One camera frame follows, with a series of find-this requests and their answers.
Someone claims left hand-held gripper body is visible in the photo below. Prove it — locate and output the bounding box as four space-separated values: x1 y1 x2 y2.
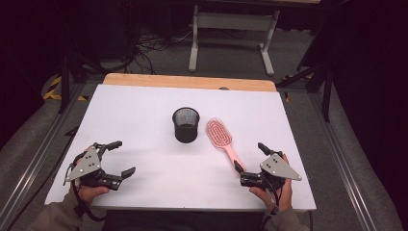
64 141 125 192

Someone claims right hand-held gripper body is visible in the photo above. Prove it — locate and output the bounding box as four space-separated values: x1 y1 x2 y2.
240 152 303 191

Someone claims pink hairbrush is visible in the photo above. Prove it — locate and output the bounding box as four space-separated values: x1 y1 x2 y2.
205 117 247 172

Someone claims person's left hand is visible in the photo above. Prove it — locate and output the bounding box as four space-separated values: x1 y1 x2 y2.
72 145 111 206

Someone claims person's right hand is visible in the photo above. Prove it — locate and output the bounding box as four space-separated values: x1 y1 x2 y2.
249 154 294 214

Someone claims white table cover sheet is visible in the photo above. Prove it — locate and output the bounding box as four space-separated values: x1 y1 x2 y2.
44 84 318 212

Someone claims black mesh pen cup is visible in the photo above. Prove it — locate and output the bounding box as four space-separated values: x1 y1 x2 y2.
171 106 201 144

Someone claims yellow black hazard tape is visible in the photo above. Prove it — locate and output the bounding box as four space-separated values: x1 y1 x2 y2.
42 75 89 102

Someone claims black metal stand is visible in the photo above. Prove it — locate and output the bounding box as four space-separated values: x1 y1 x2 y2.
56 53 107 115
276 57 336 123

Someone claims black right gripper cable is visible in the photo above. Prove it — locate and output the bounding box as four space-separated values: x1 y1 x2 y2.
260 176 284 231

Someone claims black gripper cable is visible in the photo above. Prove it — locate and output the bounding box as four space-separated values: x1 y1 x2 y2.
260 176 284 231
63 163 108 223

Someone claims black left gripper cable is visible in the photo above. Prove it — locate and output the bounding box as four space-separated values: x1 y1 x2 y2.
63 163 108 223

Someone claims grey metal floor rail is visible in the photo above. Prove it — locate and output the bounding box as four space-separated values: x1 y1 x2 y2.
307 91 378 231
0 82 87 227

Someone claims bundle of black floor cables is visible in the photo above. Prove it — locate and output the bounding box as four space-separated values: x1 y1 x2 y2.
126 29 194 76

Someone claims white metal table frame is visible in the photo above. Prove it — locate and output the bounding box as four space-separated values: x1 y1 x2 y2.
188 3 282 77

